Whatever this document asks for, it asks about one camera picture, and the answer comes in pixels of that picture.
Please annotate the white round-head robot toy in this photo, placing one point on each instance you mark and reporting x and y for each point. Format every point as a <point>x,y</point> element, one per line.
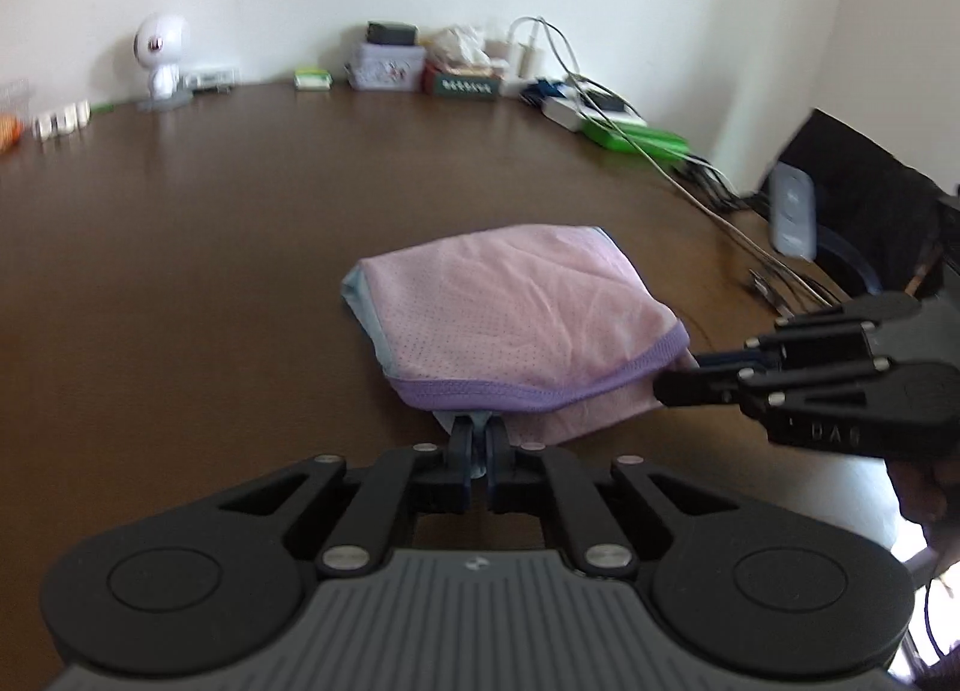
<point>158,46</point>

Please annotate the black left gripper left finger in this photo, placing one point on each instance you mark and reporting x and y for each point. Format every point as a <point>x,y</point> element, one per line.
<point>460,457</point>

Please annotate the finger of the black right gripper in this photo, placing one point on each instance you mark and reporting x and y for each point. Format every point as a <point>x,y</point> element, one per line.
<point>764,382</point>
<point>798,347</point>

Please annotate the white small device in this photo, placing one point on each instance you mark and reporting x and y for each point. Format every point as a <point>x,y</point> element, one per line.
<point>210,79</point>

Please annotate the person's right hand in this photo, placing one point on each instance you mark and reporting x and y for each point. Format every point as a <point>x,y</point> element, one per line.
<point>922,500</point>

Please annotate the white power strip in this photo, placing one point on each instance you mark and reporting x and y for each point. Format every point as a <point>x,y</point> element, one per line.
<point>566,112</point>

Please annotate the green flat box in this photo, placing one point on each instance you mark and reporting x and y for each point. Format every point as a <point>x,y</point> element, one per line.
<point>634,138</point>

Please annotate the black small box on tin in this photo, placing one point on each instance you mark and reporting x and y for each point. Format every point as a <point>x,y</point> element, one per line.
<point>383,33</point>

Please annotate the white usb charger plug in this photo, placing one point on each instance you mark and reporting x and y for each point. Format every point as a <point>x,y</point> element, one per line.
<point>529,61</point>

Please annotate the pink blue purple mesh garment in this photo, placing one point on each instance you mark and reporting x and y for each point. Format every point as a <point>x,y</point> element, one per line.
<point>548,326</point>

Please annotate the white printed tin box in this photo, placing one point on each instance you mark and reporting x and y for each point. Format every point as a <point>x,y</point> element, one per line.
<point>386,68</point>

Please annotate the black chair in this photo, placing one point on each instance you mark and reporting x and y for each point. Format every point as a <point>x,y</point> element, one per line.
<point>878,220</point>

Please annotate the clear box of oranges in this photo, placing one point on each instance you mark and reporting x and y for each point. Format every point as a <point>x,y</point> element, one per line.
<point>14,113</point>

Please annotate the small green white box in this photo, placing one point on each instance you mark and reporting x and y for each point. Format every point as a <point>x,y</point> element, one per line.
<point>312,79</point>

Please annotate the dark green tissue box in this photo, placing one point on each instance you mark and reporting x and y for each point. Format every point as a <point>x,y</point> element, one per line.
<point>461,63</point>

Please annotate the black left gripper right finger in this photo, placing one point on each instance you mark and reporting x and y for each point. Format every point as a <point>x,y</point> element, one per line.
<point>500,465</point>

